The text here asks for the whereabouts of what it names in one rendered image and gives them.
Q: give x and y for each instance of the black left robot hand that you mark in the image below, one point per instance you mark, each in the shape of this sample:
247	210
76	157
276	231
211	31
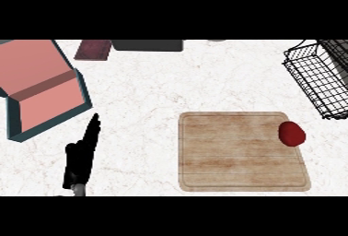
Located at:
82	156

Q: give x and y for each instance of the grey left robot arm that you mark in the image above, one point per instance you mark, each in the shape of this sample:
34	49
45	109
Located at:
80	190

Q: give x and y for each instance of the dark maroon flat board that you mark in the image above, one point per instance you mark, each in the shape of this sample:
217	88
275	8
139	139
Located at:
93	49

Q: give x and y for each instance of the wooden cutting board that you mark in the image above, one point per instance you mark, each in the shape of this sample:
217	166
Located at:
239	152

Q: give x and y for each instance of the red bell pepper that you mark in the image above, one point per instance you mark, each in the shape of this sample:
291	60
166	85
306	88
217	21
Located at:
291	134

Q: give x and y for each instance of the dark grey flat slab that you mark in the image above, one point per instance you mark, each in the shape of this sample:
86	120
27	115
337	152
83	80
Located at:
148	45

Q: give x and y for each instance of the pink open drawer teal frame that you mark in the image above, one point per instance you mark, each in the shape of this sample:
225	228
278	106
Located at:
40	86

